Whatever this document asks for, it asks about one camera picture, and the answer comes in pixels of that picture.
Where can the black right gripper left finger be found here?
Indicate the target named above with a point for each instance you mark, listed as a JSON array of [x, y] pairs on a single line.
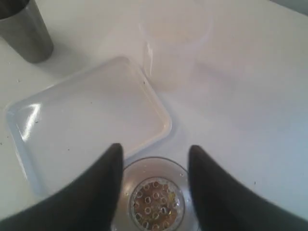
[[87, 204]]

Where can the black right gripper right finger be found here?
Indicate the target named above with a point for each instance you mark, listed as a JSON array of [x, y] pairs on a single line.
[[222, 203]]

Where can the brown cereal contents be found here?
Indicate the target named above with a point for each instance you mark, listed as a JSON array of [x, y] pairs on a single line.
[[154, 205]]

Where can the clear dome shaker lid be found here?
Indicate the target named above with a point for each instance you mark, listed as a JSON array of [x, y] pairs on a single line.
[[148, 168]]

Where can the stainless steel cup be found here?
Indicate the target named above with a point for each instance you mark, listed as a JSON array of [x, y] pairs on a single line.
[[23, 28]]

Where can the white plastic tray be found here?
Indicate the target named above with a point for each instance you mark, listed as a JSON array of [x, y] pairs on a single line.
[[60, 131]]

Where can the translucent plastic container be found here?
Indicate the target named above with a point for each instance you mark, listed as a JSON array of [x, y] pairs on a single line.
[[174, 31]]

